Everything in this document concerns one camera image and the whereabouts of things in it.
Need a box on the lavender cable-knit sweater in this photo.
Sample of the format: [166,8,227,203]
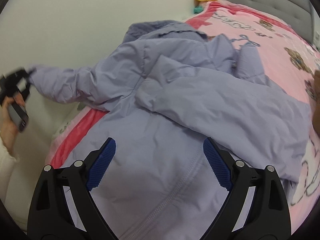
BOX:
[123,20,208,43]

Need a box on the pink patterned blanket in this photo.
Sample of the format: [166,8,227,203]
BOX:
[45,0,319,216]

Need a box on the white bed sheet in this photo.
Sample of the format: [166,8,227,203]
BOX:
[52,103,87,140]

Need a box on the brown garment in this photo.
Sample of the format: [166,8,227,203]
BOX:
[310,69,320,138]

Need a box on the teal plush toy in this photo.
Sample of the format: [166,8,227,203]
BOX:
[193,5,204,14]

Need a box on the lavender puffer jacket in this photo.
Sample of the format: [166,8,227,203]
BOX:
[30,35,310,239]

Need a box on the person's left hand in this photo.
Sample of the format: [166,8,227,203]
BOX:
[1,93,25,155]

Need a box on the white left sleeve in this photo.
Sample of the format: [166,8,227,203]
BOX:
[0,139,19,203]

